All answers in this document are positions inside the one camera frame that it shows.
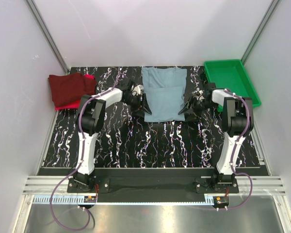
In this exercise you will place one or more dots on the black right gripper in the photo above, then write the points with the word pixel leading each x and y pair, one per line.
pixel 195 112

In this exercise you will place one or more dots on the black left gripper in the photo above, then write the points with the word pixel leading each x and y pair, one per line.
pixel 139 104

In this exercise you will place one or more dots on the light blue t shirt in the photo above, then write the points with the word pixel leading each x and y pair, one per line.
pixel 164 89

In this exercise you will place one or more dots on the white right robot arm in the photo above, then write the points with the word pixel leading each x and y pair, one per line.
pixel 237 123

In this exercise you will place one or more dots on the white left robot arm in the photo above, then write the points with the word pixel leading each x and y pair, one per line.
pixel 90 120

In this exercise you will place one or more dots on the green plastic bin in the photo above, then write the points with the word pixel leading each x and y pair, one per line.
pixel 231 74

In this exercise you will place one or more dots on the bright red folded t shirt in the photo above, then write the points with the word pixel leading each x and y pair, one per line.
pixel 70 104

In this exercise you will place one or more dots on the dark red folded t shirt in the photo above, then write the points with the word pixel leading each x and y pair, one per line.
pixel 70 88

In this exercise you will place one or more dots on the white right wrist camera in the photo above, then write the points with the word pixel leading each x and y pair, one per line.
pixel 198 95

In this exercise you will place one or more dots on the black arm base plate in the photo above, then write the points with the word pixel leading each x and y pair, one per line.
pixel 111 184

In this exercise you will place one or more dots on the aluminium front rail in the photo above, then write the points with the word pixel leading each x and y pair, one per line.
pixel 260 185

